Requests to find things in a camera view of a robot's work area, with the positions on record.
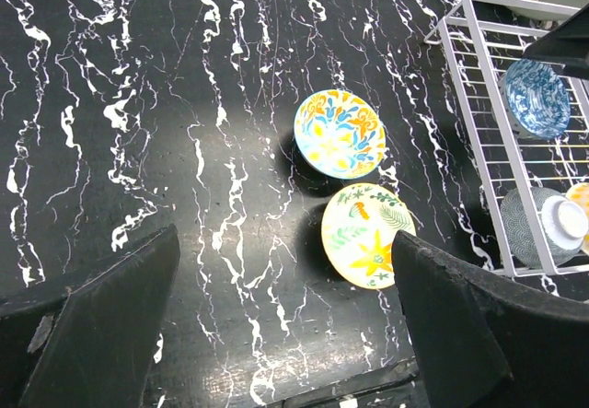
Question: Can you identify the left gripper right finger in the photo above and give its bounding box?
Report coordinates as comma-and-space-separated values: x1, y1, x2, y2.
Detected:
392, 230, 588, 407

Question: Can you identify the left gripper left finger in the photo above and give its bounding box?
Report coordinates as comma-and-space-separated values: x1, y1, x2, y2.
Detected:
1, 225, 180, 407

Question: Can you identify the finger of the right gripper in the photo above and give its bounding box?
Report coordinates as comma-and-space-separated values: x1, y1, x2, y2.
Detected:
523, 6, 589, 79

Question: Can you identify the blue patterned bowl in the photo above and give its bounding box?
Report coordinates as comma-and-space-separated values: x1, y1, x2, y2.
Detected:
498, 59, 571, 140

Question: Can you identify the red rimmed grey bowl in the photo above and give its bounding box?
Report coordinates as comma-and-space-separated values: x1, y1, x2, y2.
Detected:
499, 186, 589, 270

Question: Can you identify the yellow dotted bowl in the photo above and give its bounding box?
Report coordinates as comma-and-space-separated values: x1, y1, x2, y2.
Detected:
565, 182, 589, 254

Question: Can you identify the orange green leaf bowl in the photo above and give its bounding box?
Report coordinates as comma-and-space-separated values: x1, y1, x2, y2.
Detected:
320, 182, 416, 290

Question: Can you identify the orange blue floral bowl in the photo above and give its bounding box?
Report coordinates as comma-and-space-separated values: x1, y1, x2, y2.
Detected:
294, 89, 387, 180

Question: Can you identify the white wire dish rack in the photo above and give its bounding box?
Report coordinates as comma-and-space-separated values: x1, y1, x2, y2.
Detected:
423, 0, 588, 277

